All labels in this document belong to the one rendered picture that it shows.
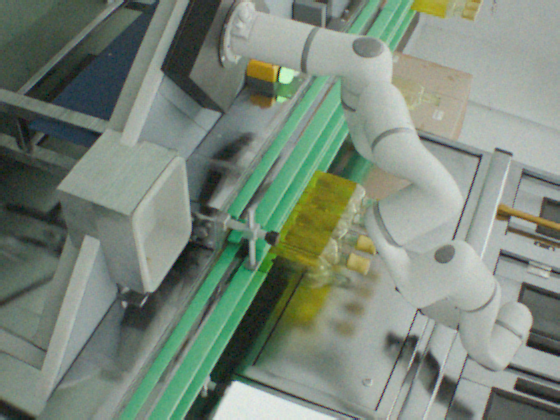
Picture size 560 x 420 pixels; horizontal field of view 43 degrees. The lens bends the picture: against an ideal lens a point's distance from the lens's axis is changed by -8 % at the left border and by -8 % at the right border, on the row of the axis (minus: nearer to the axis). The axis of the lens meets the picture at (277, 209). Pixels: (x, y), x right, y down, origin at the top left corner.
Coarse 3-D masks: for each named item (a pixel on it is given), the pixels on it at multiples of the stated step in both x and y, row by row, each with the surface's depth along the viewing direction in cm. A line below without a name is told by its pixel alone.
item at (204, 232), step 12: (192, 204) 150; (192, 216) 150; (204, 216) 148; (216, 216) 148; (192, 228) 152; (204, 228) 151; (216, 228) 149; (192, 240) 154; (204, 240) 153; (216, 240) 152
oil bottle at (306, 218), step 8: (296, 208) 167; (304, 208) 167; (296, 216) 166; (304, 216) 166; (312, 216) 166; (320, 216) 166; (328, 216) 166; (296, 224) 165; (304, 224) 164; (312, 224) 164; (320, 224) 164; (328, 224) 164; (336, 224) 164; (344, 224) 165; (320, 232) 163; (328, 232) 163; (336, 232) 163; (344, 232) 164; (336, 240) 163; (344, 240) 164
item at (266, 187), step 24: (384, 0) 208; (360, 24) 198; (384, 24) 199; (312, 96) 176; (336, 96) 176; (288, 120) 170; (312, 120) 170; (288, 144) 165; (312, 144) 165; (264, 168) 160; (288, 168) 160; (240, 192) 155; (264, 192) 156; (240, 216) 151; (264, 216) 151
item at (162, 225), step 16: (176, 160) 132; (160, 176) 130; (176, 176) 138; (160, 192) 143; (176, 192) 141; (144, 208) 125; (160, 208) 146; (176, 208) 144; (144, 224) 145; (160, 224) 149; (176, 224) 148; (144, 240) 147; (160, 240) 147; (176, 240) 148; (144, 256) 132; (160, 256) 145; (176, 256) 146; (144, 272) 134; (160, 272) 142
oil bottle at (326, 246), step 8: (288, 224) 164; (280, 232) 163; (288, 232) 163; (296, 232) 163; (304, 232) 163; (312, 232) 163; (280, 240) 162; (288, 240) 161; (296, 240) 161; (304, 240) 161; (312, 240) 161; (320, 240) 161; (328, 240) 161; (304, 248) 160; (312, 248) 160; (320, 248) 160; (328, 248) 160; (336, 248) 161; (328, 256) 159; (336, 256) 160
